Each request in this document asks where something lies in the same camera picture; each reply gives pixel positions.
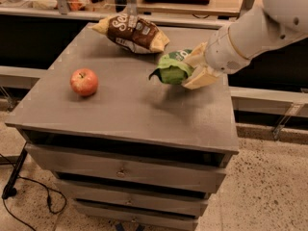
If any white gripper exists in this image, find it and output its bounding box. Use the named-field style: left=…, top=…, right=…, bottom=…
left=182, top=26, right=250, bottom=90

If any green rice chip bag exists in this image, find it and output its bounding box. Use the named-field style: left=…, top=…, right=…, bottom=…
left=148, top=49, right=193, bottom=85

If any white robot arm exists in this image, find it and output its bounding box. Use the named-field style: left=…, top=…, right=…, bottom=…
left=182, top=0, right=308, bottom=90

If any brown chip bag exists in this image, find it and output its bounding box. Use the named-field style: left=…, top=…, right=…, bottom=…
left=91, top=13, right=169, bottom=54

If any grey drawer cabinet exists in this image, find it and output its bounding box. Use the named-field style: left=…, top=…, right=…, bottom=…
left=4, top=22, right=240, bottom=231

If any red apple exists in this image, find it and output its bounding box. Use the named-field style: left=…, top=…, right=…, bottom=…
left=70, top=68, right=98, bottom=96

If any top grey drawer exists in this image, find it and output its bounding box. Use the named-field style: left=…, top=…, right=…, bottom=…
left=25, top=143, right=226, bottom=193

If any grey drawer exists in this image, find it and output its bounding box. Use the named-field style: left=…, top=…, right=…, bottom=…
left=56, top=179, right=208, bottom=217
left=25, top=143, right=226, bottom=193
left=73, top=200, right=198, bottom=231

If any middle grey drawer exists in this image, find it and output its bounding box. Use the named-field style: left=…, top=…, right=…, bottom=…
left=56, top=179, right=208, bottom=217

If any bottom grey drawer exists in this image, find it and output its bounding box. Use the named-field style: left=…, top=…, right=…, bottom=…
left=73, top=200, right=198, bottom=231

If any black stand leg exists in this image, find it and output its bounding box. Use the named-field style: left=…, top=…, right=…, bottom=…
left=0, top=148, right=28, bottom=200

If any clear floor bracket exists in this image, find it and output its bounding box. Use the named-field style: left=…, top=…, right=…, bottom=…
left=271, top=103, right=305, bottom=141

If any black floor cable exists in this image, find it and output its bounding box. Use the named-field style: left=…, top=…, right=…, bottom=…
left=0, top=153, right=68, bottom=231

